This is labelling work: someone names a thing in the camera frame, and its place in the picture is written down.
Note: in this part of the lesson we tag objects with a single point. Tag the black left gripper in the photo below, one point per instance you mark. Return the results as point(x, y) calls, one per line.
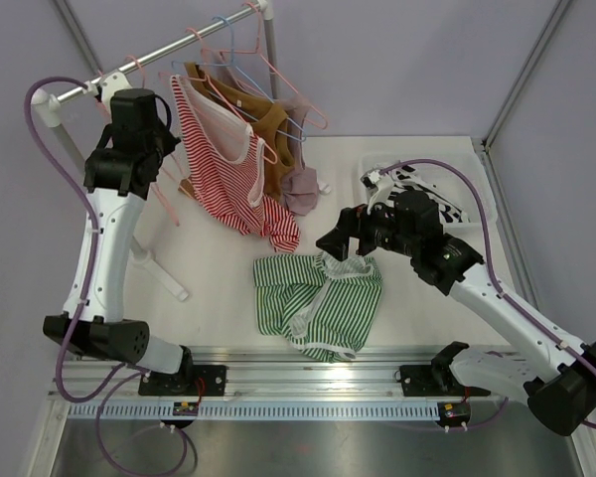
point(168, 141)

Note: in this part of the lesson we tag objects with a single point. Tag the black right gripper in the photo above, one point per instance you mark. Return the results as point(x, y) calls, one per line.
point(354, 223)

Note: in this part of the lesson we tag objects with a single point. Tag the green white striped tank top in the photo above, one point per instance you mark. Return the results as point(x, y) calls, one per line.
point(322, 307)

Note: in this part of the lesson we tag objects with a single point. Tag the red white striped tank top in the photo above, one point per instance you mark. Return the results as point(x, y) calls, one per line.
point(226, 169)

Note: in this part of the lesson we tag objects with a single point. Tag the black white striped tank top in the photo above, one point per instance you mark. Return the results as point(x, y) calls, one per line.
point(406, 179)

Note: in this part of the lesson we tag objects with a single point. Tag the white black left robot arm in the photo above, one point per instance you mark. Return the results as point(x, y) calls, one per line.
point(118, 175)

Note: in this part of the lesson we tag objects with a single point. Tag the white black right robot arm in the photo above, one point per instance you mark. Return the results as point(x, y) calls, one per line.
point(558, 383)

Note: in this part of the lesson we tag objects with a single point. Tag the mauve tank top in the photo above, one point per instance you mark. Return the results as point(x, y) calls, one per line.
point(300, 190)

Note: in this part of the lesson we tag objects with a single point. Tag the brown tank top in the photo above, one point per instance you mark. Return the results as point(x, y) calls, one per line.
point(267, 119)

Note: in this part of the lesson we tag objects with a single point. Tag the metal clothes rack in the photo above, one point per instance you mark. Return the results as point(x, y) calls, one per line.
point(48, 106)

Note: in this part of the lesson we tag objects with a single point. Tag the white plastic basket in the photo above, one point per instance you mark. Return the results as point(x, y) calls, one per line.
point(460, 176)

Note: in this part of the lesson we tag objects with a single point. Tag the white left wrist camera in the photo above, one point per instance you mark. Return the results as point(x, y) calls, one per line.
point(119, 79)

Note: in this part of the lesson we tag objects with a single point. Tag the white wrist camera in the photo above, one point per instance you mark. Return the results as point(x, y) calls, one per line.
point(380, 185)
point(119, 79)

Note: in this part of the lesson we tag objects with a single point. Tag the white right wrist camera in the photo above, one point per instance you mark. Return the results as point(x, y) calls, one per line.
point(380, 185)

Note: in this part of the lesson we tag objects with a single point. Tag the blue wire hanger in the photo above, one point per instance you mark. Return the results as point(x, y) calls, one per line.
point(212, 59)

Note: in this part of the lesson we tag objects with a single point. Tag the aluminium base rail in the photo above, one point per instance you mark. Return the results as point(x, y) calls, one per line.
point(273, 375)

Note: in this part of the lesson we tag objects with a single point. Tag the white slotted cable duct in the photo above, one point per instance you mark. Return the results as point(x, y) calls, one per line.
point(258, 410)

